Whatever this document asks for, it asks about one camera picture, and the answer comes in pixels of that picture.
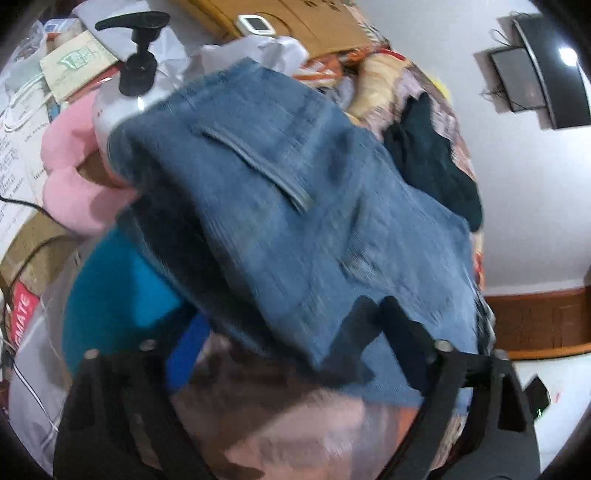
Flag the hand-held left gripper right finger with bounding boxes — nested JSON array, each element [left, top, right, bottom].
[[355, 295, 541, 480]]

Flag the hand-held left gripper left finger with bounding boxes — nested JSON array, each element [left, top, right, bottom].
[[53, 316, 218, 480]]

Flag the blue denim pants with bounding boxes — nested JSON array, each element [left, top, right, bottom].
[[108, 58, 497, 411]]

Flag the teal cloth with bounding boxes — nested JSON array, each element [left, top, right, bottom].
[[62, 226, 186, 376]]

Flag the pinkish brown cloth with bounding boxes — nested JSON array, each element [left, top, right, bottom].
[[134, 332, 426, 480]]

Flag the small black device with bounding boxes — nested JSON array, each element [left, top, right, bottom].
[[524, 376, 551, 419]]

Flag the red and white packet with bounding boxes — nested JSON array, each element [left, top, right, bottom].
[[0, 281, 43, 343]]

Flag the black garment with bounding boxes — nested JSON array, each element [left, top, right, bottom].
[[383, 92, 484, 232]]

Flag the brown cardboard box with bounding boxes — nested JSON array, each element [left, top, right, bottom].
[[0, 217, 80, 296], [168, 0, 373, 59]]

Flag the pink plush cushion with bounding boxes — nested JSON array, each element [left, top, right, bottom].
[[41, 90, 140, 239]]

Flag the white pump bottle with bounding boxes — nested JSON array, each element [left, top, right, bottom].
[[92, 11, 195, 141]]

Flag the white printed paper sheet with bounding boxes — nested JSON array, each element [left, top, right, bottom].
[[0, 88, 62, 259]]

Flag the pale green booklet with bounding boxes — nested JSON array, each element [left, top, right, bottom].
[[39, 31, 121, 103]]

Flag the white crumpled plastic bag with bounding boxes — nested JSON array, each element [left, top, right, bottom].
[[189, 34, 310, 78]]

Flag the small white device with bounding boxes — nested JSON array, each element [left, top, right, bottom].
[[238, 14, 277, 36]]

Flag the small black wall monitor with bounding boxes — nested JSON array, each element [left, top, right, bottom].
[[488, 46, 548, 114]]

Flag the large black wall television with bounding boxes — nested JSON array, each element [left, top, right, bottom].
[[510, 14, 591, 131]]

